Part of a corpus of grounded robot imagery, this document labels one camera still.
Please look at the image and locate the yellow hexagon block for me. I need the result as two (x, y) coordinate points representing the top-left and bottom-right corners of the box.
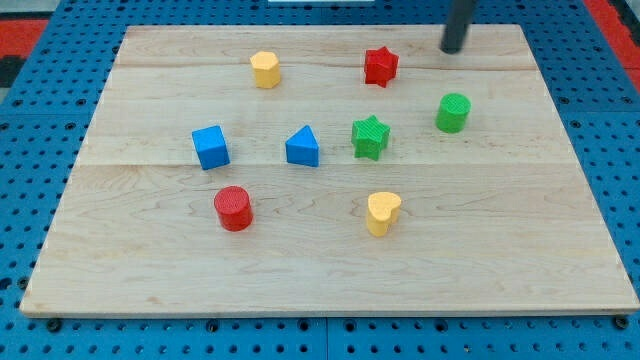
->
(250, 51), (281, 89)

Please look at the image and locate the light wooden board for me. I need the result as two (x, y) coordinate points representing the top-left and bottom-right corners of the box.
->
(20, 25), (639, 319)

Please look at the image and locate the blue triangle block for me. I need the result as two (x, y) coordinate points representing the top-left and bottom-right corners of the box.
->
(285, 125), (320, 167)

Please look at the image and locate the green star block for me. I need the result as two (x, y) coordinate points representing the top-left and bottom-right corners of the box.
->
(351, 115), (391, 161)

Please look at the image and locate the yellow heart block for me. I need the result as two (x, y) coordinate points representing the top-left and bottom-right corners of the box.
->
(366, 192), (402, 237)

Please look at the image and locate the red cylinder block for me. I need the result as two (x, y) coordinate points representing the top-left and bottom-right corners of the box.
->
(213, 186), (253, 232)

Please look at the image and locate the blue cube block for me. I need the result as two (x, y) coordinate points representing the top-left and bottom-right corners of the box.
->
(192, 125), (230, 170)

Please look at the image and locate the red star block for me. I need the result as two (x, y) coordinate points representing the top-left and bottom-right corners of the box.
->
(364, 46), (399, 88)

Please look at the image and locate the green cylinder block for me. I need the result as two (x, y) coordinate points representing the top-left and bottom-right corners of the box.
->
(435, 93), (471, 133)

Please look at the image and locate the dark cylindrical pusher stick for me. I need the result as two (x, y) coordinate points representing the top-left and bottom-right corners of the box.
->
(440, 0), (478, 54)

